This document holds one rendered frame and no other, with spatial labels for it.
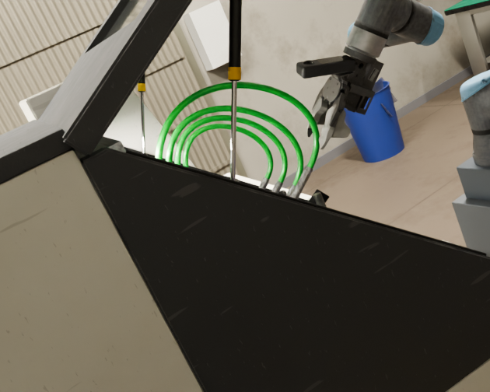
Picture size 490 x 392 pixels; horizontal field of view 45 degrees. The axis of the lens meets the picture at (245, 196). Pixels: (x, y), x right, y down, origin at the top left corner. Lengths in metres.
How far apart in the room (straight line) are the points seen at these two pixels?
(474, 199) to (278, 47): 3.53
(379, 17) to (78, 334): 0.82
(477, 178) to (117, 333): 1.17
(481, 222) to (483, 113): 0.31
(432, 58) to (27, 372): 5.58
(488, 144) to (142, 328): 1.13
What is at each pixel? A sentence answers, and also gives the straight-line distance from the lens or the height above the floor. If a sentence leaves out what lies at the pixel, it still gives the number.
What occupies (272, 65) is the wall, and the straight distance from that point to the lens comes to 5.07.
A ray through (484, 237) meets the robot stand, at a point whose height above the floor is 0.69.
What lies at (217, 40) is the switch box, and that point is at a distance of 4.72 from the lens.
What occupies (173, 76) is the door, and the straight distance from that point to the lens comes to 4.64.
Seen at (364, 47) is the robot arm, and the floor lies 1.37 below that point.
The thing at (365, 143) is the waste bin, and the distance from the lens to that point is 4.83.
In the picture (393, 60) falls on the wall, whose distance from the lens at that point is 5.82.
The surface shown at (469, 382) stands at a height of 0.78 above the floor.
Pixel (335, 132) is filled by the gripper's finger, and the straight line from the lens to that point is 1.27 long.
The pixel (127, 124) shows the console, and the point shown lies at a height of 1.39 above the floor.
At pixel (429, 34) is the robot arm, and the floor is 1.33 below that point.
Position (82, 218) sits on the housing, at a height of 1.38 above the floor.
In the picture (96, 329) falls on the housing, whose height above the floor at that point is 1.24.
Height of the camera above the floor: 1.55
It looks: 17 degrees down
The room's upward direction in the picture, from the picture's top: 24 degrees counter-clockwise
